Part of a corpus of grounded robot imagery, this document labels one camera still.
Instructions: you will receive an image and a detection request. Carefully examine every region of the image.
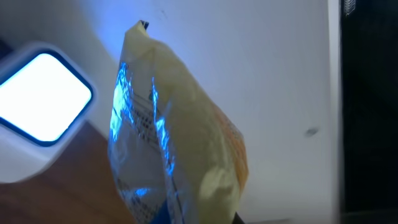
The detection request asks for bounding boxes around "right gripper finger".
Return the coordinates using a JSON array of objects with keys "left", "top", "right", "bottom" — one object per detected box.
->
[{"left": 232, "top": 213, "right": 245, "bottom": 224}]

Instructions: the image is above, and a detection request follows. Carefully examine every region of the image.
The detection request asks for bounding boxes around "white barcode scanner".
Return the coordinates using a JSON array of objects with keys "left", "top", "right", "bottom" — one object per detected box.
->
[{"left": 1, "top": 42, "right": 97, "bottom": 184}]

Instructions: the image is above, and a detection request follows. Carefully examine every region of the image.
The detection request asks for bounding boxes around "cream snack bag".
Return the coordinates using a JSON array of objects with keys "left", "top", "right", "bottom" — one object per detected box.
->
[{"left": 108, "top": 21, "right": 249, "bottom": 224}]

